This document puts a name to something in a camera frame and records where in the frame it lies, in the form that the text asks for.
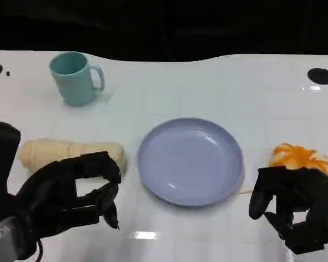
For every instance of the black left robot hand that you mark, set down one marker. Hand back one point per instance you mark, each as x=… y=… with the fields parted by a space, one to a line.
x=46 y=188

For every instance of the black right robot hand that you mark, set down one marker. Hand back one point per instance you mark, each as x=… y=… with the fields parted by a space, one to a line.
x=311 y=196

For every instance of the orange and white toy bread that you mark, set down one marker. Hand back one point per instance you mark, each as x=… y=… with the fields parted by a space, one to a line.
x=298 y=157

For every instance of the pale green mug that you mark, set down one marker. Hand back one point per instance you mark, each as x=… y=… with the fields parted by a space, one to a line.
x=73 y=82

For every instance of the lilac plate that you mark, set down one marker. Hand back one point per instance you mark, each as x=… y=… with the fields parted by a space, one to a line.
x=190 y=161

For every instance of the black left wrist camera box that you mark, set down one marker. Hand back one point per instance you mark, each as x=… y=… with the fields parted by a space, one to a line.
x=1 y=152

